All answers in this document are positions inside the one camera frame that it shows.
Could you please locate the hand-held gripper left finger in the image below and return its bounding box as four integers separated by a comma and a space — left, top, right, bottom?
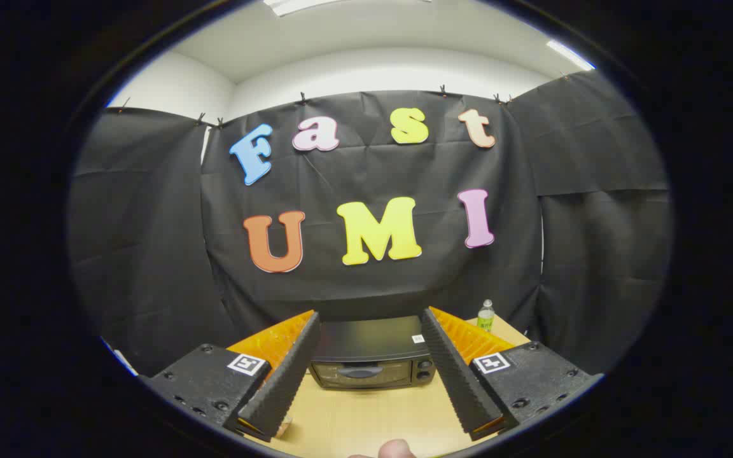
139, 310, 321, 443

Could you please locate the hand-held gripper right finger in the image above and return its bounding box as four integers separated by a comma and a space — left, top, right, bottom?
421, 307, 604, 441

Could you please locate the black toaster oven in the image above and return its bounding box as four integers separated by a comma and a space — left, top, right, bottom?
308, 315, 437, 390

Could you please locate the ceiling light panel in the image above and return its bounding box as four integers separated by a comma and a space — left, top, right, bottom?
546, 39, 596, 71
263, 0, 342, 17

